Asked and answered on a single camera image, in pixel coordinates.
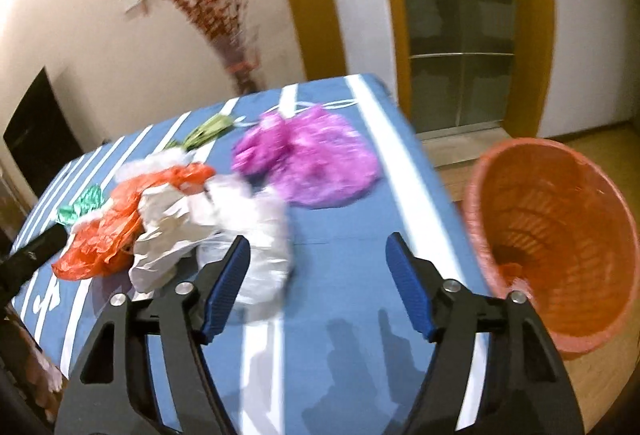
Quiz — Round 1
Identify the blue white striped cloth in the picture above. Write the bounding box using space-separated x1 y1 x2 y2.
10 74 493 435

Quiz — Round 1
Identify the shiny green wrapper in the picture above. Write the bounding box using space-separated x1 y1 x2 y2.
56 184 108 226

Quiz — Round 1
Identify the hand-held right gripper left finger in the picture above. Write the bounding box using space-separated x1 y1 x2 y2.
54 235 251 435

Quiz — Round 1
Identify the wooden door frame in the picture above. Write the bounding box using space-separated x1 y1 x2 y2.
372 0 558 138

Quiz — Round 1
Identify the tall glass vase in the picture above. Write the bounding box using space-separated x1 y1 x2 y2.
215 32 266 94

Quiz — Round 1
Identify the glass sliding door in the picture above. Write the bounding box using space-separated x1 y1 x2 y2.
387 0 518 133

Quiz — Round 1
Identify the clear plastic bag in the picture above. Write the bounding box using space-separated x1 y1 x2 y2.
197 175 293 321

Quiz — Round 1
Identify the black television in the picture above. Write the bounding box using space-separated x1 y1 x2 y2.
2 68 83 176

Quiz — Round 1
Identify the olive green wrapper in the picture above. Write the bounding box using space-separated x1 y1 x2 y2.
182 112 236 151

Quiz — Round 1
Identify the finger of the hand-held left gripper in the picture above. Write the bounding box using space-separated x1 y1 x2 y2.
0 225 69 311

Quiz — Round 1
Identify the thin white plastic bag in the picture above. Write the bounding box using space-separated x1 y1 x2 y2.
115 150 191 186

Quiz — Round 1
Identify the orange plastic waste basket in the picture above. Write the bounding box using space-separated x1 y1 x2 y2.
462 138 632 355

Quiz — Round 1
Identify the orange plastic bag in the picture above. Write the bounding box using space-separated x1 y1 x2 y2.
51 164 216 281

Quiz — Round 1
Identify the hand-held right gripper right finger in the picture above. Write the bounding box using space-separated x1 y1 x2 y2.
386 232 586 435

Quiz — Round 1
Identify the purple plastic bag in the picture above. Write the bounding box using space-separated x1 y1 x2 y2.
232 108 381 208

